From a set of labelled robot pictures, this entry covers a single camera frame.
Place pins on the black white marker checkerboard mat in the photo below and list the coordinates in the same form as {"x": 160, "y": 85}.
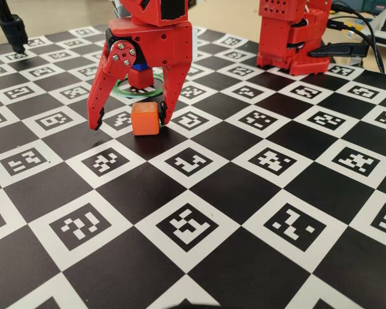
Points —
{"x": 132, "y": 199}

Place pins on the orange cube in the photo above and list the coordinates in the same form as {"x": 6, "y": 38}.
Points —
{"x": 144, "y": 120}

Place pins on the black table clamp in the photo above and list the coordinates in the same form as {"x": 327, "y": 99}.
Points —
{"x": 341, "y": 50}

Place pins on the green box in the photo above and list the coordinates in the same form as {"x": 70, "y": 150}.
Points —
{"x": 373, "y": 5}

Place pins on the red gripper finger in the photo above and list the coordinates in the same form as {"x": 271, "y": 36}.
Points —
{"x": 173, "y": 87}
{"x": 106, "y": 83}

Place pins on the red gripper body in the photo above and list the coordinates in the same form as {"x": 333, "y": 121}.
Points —
{"x": 167, "y": 43}

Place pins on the black tripod leg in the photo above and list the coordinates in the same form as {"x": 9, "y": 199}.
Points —
{"x": 14, "y": 30}

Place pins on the blue cube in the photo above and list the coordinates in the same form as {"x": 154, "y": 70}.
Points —
{"x": 140, "y": 67}

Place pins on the red cube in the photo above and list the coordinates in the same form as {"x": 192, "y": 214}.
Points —
{"x": 141, "y": 78}

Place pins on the red robot arm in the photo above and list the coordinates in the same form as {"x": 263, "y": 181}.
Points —
{"x": 276, "y": 42}

